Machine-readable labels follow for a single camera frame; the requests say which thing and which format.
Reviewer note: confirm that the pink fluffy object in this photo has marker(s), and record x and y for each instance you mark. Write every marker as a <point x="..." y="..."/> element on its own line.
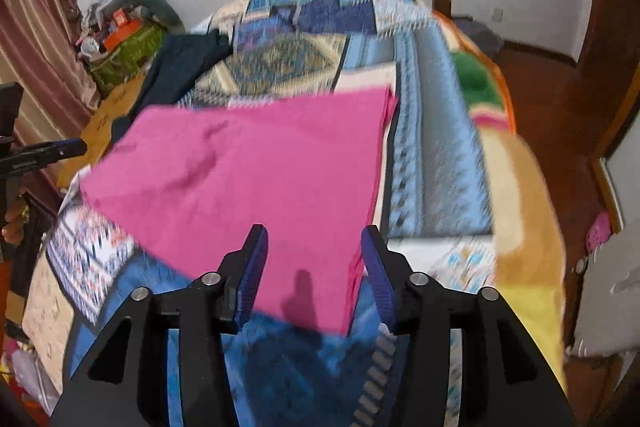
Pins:
<point x="598" y="229"/>

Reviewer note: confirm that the striped brown curtain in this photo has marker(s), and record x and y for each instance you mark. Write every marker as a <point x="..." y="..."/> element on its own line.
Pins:
<point x="35" y="22"/>

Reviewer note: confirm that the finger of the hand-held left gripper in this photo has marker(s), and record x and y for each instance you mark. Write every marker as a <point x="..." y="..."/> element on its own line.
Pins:
<point x="52" y="151"/>

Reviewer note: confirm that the orange yellow plush blanket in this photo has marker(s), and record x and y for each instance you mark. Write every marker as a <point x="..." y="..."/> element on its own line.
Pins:
<point x="525" y="217"/>

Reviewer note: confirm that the white wall socket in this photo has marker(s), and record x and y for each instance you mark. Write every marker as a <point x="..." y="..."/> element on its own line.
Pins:
<point x="496" y="14"/>

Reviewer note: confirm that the pink pants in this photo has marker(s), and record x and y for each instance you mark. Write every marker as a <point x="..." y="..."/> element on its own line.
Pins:
<point x="240" y="177"/>

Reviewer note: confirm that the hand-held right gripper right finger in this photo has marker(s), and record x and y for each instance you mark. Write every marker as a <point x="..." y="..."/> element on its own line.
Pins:
<point x="378" y="274"/>

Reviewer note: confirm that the blue patchwork printed blanket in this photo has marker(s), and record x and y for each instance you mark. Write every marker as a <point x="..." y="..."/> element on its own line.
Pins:
<point x="430" y="147"/>

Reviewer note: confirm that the orange box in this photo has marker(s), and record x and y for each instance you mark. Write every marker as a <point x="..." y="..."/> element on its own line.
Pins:
<point x="119" y="34"/>

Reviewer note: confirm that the brown wooden door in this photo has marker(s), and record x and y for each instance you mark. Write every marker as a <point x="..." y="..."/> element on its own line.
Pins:
<point x="617" y="32"/>

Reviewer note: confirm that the grey fabric cushion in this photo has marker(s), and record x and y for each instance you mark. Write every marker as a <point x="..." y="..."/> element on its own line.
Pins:
<point x="607" y="297"/>

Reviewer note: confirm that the person's left hand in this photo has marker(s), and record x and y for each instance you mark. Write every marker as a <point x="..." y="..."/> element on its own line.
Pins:
<point x="12" y="224"/>

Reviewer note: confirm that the dark navy cloth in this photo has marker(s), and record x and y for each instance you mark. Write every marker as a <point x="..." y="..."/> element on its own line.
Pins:
<point x="175" y="67"/>

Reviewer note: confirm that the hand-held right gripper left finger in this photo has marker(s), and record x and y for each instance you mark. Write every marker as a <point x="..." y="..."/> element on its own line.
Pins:
<point x="251" y="274"/>

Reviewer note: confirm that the green patterned bag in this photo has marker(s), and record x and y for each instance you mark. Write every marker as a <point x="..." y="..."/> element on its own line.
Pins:
<point x="127" y="54"/>

